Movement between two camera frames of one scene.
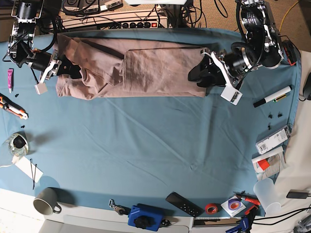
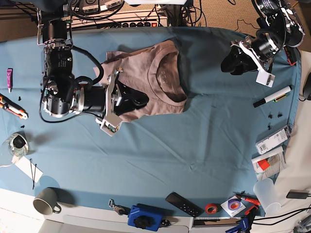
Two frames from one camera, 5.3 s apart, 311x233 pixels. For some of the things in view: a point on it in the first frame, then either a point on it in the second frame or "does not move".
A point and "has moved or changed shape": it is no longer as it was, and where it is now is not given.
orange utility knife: [9, 106] does not move
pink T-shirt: [111, 66] has moved or changed shape
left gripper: [234, 64] -> [260, 48]
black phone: [294, 193] does not move
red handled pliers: [249, 197] does not move
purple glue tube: [9, 79] does not move
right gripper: [45, 62] -> [102, 100]
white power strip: [123, 21] does not move
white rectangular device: [273, 140] does not move
